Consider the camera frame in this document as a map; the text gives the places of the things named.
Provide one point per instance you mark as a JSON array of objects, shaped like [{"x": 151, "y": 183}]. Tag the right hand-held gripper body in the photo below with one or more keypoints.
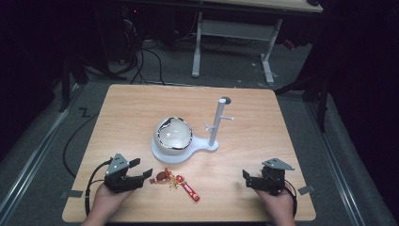
[{"x": 271, "y": 180}]

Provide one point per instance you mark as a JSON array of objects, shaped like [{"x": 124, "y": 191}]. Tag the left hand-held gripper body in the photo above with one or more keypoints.
[{"x": 117, "y": 175}]

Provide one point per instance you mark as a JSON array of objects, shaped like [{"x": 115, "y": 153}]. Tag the person's right hand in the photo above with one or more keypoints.
[{"x": 277, "y": 205}]

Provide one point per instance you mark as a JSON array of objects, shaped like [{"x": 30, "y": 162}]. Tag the person's left hand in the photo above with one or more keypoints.
[{"x": 108, "y": 201}]

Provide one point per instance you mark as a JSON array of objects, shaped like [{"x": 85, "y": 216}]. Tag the grey tape piece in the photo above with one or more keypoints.
[
  {"x": 71, "y": 193},
  {"x": 306, "y": 189}
]

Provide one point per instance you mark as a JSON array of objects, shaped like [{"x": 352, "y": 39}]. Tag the white egg-shaped bowl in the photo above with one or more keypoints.
[{"x": 172, "y": 135}]

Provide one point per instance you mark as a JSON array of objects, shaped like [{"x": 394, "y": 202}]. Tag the white peg stand with base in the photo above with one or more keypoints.
[{"x": 216, "y": 132}]

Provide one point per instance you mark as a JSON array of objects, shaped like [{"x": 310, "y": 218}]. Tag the dark round table grommet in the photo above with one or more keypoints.
[{"x": 227, "y": 100}]

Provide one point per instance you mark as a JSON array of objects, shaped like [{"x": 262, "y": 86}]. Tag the dark metal stand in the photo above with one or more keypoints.
[
  {"x": 66, "y": 84},
  {"x": 321, "y": 100}
]

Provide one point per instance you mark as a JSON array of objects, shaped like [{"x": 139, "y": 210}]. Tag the metal floor rail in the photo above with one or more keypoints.
[
  {"x": 335, "y": 163},
  {"x": 31, "y": 163}
]

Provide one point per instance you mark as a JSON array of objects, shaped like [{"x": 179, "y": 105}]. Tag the white metal-frame desk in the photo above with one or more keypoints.
[{"x": 235, "y": 29}]

